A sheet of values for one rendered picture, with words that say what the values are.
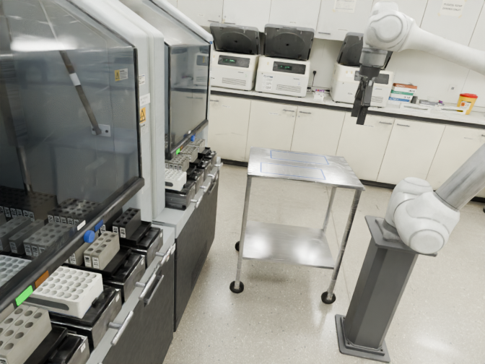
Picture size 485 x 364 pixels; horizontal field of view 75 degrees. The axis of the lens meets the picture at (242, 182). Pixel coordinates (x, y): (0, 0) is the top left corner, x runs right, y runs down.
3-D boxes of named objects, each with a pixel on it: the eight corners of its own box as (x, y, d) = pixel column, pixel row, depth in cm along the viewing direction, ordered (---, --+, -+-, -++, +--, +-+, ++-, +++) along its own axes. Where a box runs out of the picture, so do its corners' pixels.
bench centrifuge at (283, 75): (254, 92, 347) (262, 22, 318) (259, 84, 403) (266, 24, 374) (305, 98, 342) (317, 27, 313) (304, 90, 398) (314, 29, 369)
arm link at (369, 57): (384, 50, 123) (379, 66, 125) (360, 48, 124) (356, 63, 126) (390, 50, 115) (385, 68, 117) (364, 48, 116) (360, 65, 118)
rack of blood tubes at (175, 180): (115, 183, 143) (115, 170, 141) (126, 174, 152) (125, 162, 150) (179, 193, 140) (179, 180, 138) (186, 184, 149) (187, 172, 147)
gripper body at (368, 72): (383, 67, 117) (376, 92, 121) (378, 66, 125) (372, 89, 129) (362, 65, 118) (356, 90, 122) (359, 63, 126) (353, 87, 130)
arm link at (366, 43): (359, 47, 125) (361, 47, 113) (369, 1, 118) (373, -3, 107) (387, 50, 123) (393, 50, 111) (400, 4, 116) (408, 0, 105)
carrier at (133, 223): (136, 222, 114) (135, 207, 111) (141, 223, 113) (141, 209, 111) (120, 240, 103) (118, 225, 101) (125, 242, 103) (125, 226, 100)
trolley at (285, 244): (228, 293, 198) (241, 172, 163) (234, 248, 239) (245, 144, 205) (335, 306, 197) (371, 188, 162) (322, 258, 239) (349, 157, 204)
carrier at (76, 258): (94, 243, 100) (92, 227, 98) (99, 245, 100) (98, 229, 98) (70, 267, 90) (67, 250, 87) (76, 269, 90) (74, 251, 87)
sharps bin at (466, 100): (457, 113, 351) (465, 93, 342) (450, 110, 367) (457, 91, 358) (473, 115, 349) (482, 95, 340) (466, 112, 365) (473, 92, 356)
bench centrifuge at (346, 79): (333, 102, 339) (348, 30, 310) (328, 93, 395) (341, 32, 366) (386, 109, 333) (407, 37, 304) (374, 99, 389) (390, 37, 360)
